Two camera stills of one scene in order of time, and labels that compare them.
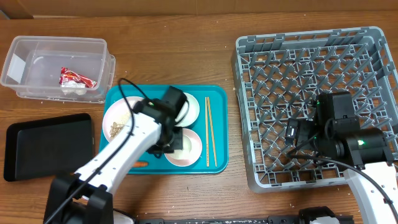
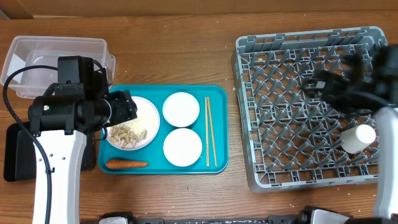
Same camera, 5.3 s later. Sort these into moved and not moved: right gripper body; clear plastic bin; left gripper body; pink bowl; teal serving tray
Moved: left gripper body; right gripper body
Not moved: pink bowl; clear plastic bin; teal serving tray
